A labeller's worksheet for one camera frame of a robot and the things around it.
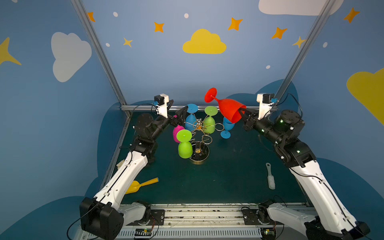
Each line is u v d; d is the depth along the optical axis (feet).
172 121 1.94
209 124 2.83
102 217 1.23
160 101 1.74
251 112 1.76
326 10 2.31
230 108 1.91
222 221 2.42
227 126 3.14
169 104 2.21
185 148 2.47
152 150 1.76
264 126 1.67
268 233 2.40
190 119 2.87
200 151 3.22
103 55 2.83
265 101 1.61
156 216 2.46
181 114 1.92
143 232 2.39
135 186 2.76
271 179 2.83
